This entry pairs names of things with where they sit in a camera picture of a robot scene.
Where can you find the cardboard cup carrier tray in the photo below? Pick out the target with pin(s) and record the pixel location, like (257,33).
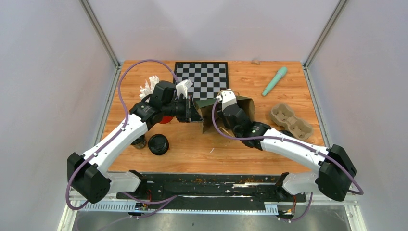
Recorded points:
(284,116)

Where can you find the white wrapped straws bundle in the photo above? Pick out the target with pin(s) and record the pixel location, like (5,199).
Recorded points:
(149,86)

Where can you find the black white chessboard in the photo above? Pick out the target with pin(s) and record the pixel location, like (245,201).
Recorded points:
(208,78)

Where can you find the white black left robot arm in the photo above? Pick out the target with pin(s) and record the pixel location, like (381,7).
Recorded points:
(88,172)

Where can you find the red straw holder cup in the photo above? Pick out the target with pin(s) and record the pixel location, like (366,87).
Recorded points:
(166,119)

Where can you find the green paper bag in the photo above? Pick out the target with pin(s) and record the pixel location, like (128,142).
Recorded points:
(242,113)

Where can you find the black lid stack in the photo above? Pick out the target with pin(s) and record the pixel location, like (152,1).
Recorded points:
(158,144)

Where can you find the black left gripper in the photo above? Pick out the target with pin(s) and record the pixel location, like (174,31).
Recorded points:
(191,114)

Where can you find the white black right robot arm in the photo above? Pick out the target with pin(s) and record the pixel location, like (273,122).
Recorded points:
(331,169)

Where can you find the black cup stack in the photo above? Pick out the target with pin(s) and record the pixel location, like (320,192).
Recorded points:
(140,142)

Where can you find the mint green handle tool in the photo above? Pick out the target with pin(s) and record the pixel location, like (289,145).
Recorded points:
(278,76)

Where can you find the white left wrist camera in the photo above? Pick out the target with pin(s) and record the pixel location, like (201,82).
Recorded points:
(182,88)

